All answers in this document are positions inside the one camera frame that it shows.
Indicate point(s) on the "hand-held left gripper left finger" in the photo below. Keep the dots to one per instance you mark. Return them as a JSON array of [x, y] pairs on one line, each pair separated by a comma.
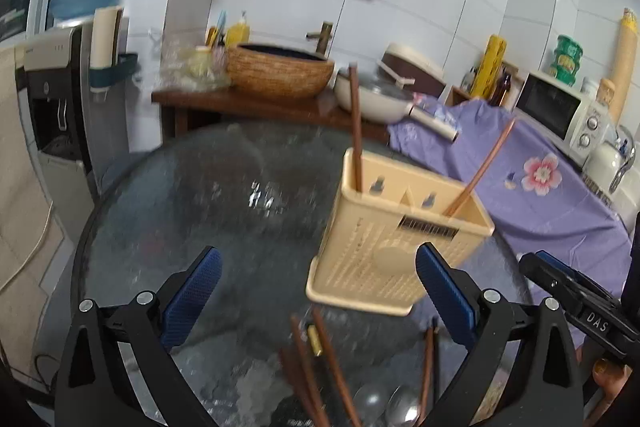
[[192, 294]]

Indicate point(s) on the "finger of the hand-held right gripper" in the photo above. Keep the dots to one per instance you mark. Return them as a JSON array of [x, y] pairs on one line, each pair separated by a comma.
[[552, 258], [547, 278]]

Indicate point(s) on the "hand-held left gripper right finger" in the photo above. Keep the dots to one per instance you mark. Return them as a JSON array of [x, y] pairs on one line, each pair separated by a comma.
[[445, 292]]

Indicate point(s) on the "beige plastic utensil holder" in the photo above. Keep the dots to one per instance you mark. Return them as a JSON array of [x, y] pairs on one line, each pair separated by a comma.
[[390, 257]]

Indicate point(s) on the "brown wooden chopstick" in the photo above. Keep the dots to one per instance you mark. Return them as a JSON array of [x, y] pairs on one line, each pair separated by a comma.
[[426, 372], [436, 367], [310, 377], [297, 387], [355, 132], [487, 162], [337, 372]]

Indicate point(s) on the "metal spoon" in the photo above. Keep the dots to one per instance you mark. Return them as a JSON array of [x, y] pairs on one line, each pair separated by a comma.
[[369, 402], [402, 407]]

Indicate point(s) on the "black chopstick with gold band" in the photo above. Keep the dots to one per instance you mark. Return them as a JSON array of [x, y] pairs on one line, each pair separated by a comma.
[[316, 341]]

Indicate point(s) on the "person's right hand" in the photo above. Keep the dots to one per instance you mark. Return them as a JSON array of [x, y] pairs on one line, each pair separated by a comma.
[[610, 379]]

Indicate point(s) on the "purple floral cloth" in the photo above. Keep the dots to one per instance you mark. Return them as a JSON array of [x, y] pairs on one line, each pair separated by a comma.
[[540, 217]]

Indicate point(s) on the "white electric kettle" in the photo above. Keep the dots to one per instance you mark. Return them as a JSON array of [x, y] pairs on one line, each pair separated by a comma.
[[602, 169]]

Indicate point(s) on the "white microwave oven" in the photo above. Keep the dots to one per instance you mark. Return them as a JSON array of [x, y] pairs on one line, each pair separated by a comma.
[[547, 107]]

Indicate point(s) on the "white jar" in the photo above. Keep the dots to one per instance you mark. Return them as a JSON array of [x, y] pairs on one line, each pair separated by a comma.
[[588, 86]]

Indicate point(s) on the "dark brown glass bottle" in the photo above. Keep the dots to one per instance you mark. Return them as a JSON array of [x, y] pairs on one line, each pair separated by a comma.
[[501, 89]]

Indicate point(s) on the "small wooden box shelf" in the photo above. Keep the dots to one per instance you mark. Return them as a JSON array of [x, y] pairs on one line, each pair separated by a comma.
[[457, 96]]

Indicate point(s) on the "dark wooden counter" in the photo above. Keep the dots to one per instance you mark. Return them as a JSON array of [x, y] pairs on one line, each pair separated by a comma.
[[240, 104]]

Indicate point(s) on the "small clear bottle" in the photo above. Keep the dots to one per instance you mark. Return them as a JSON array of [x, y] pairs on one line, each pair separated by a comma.
[[468, 81]]

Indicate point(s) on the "stack of green cans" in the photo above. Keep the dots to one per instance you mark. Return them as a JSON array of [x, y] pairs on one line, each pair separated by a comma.
[[566, 59]]

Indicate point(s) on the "yellow wrap roll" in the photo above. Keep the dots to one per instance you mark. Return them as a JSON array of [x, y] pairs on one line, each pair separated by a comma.
[[487, 67]]

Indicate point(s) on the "cream pan with glass lid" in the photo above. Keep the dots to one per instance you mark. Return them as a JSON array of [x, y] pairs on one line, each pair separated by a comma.
[[372, 99]]

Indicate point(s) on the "tall beige roll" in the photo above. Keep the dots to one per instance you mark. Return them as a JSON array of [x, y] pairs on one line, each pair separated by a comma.
[[625, 62]]

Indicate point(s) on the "white and brown rice cooker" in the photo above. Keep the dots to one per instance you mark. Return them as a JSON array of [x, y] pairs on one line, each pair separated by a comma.
[[415, 67]]

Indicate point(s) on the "clear plastic bag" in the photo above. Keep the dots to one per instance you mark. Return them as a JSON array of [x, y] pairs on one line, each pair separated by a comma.
[[192, 67]]

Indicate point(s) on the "water dispenser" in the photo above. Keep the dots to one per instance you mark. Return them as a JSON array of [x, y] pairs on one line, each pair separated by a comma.
[[55, 107]]

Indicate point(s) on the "woven pattern sink basin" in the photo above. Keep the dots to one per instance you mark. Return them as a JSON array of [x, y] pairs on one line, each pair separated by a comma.
[[277, 74]]

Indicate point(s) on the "toothbrush cup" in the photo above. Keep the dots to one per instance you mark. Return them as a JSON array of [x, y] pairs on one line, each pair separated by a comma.
[[216, 34]]

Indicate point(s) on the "yellow soap bottle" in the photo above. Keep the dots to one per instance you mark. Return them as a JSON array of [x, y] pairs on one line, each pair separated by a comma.
[[237, 34]]

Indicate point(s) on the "paper cup dispenser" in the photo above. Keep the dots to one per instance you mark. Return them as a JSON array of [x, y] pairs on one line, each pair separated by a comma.
[[106, 42]]

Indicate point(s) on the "bronze faucet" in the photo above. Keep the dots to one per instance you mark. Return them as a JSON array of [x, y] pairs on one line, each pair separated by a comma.
[[322, 38]]

